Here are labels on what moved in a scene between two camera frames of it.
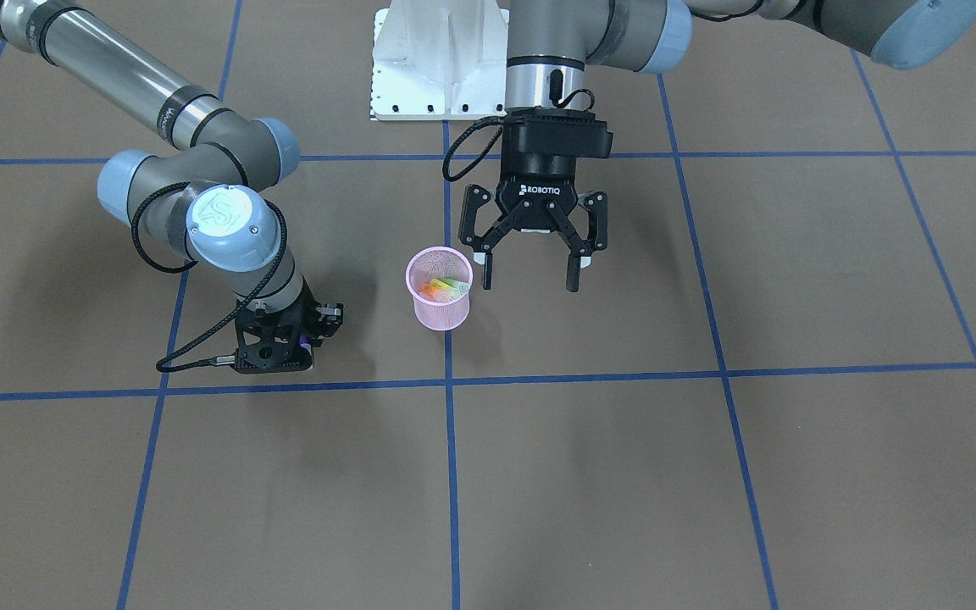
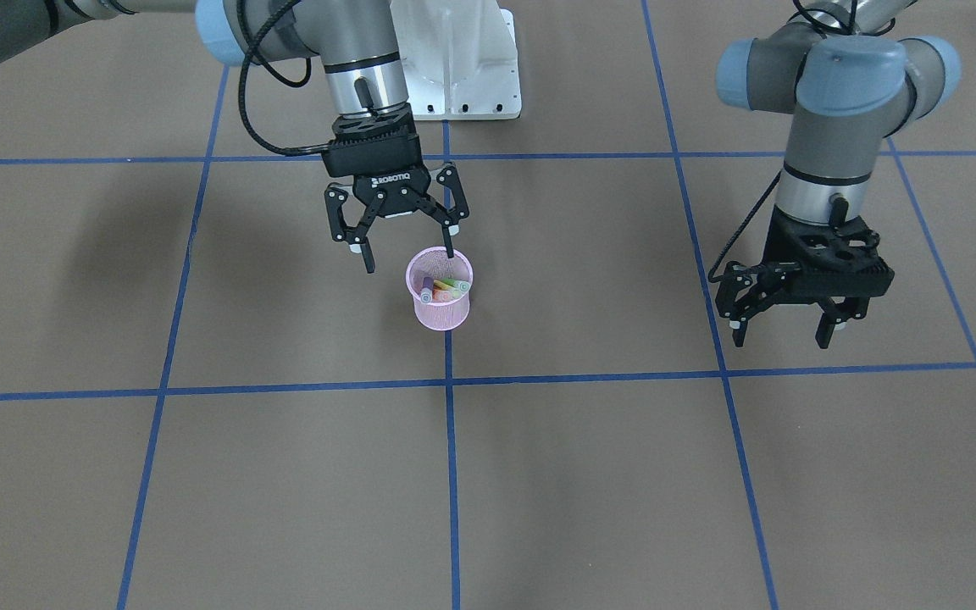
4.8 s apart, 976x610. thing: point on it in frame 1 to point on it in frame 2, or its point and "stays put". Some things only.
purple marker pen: (305, 340) to (426, 292)
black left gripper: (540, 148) to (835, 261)
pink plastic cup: (435, 263) stays put
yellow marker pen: (442, 285) stays put
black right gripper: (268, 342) to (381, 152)
